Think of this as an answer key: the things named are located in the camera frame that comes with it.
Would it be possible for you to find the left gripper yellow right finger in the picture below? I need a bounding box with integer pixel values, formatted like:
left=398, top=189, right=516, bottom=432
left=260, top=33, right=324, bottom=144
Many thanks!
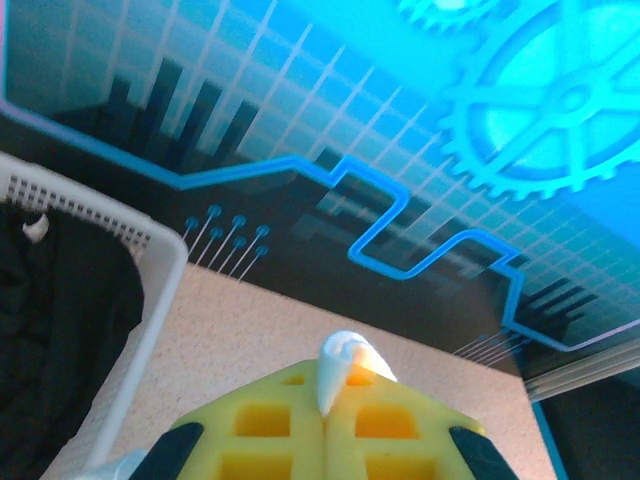
left=322, top=369, right=516, bottom=480

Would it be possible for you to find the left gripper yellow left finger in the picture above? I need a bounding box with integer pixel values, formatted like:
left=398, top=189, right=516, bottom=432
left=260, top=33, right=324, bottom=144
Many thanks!
left=134, top=359, right=329, bottom=480

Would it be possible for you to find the white t-shirt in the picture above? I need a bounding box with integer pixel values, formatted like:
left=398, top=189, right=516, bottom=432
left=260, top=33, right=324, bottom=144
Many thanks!
left=79, top=329, right=400, bottom=480

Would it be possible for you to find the white plastic mesh basket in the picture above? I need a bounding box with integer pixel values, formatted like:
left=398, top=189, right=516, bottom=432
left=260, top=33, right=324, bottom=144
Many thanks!
left=0, top=149, right=190, bottom=480

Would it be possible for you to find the black garment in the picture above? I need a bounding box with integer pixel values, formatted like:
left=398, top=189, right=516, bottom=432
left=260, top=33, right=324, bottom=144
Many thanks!
left=0, top=204, right=146, bottom=480

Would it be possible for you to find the aluminium frame post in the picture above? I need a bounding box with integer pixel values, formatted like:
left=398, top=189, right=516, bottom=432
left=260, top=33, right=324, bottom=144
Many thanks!
left=524, top=344, right=640, bottom=404

